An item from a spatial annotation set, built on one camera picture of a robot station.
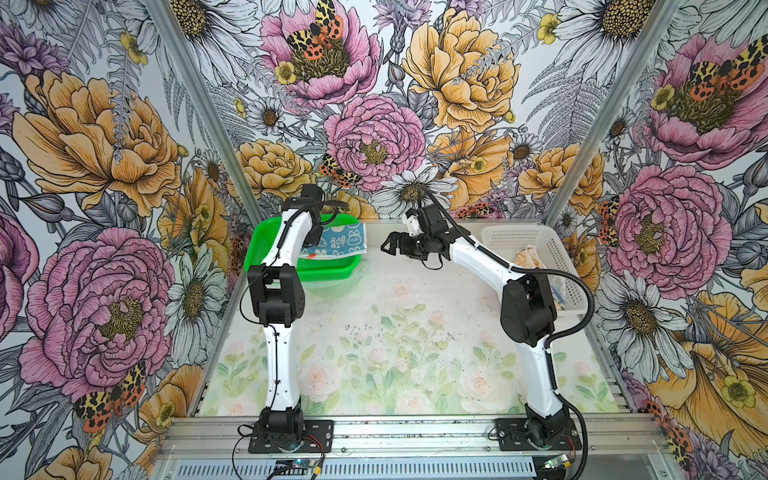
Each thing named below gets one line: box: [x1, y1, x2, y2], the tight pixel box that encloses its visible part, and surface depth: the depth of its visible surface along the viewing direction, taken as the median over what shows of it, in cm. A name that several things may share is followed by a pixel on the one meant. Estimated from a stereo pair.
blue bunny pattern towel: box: [300, 223, 367, 259], surface depth 104 cm
